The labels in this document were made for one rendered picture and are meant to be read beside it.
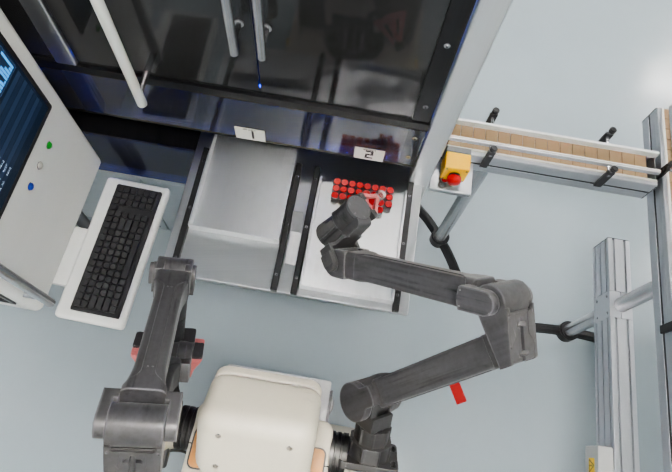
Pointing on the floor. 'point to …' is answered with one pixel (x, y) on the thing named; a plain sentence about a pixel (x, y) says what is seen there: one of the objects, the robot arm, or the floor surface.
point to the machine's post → (466, 66)
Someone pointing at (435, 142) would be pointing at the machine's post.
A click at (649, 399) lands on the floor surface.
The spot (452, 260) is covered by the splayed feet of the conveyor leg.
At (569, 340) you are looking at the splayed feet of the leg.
